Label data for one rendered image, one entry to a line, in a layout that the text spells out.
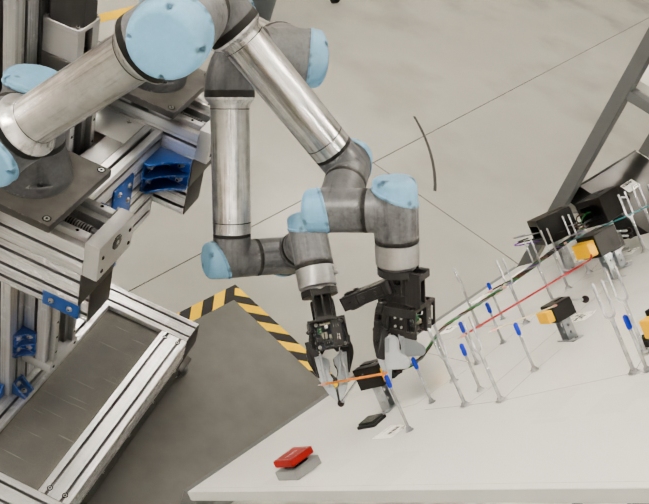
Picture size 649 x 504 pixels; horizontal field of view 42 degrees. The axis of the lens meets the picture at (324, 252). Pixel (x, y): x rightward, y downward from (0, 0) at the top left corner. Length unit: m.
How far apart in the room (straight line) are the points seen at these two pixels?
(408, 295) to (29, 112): 0.69
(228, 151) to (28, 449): 1.18
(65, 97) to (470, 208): 2.95
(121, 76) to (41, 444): 1.38
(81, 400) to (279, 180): 1.66
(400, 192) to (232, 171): 0.40
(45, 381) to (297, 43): 1.38
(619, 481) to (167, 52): 0.82
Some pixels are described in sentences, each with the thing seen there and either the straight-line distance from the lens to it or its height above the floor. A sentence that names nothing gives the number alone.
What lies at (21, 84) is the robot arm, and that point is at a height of 1.40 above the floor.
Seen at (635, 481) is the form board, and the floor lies 1.60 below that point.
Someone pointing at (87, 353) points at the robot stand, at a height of 0.21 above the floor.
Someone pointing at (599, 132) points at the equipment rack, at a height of 1.31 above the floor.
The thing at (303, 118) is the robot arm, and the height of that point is 1.50.
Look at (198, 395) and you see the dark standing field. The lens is 2.90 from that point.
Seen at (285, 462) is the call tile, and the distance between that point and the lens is 1.41.
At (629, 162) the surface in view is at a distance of 2.58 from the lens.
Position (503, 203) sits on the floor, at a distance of 4.26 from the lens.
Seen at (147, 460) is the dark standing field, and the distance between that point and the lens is 2.73.
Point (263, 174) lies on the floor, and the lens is 3.86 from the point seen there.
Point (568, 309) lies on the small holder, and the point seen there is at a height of 1.36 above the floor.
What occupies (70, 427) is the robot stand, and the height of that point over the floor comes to 0.21.
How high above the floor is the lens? 2.26
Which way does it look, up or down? 40 degrees down
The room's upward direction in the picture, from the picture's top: 19 degrees clockwise
